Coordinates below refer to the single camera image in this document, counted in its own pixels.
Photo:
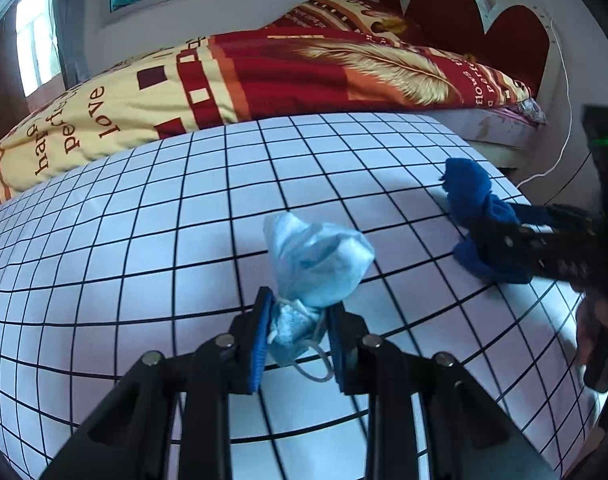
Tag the red yellow patterned blanket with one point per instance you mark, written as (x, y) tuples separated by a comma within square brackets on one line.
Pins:
[(323, 56)]

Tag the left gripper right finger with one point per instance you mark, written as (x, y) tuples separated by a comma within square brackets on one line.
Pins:
[(468, 436)]

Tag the bed with red headboard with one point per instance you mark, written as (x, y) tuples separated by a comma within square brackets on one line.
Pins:
[(560, 51)]

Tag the white grid tablecloth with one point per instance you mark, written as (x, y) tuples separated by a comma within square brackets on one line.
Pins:
[(160, 247)]

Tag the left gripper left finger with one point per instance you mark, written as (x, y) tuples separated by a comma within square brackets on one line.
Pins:
[(128, 434)]

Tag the light blue face mask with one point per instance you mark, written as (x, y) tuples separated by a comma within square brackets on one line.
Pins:
[(316, 265)]

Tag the dark blue cloth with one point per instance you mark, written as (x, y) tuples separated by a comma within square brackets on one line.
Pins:
[(472, 204)]

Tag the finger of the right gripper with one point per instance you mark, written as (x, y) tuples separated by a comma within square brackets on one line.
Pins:
[(513, 251), (554, 216)]

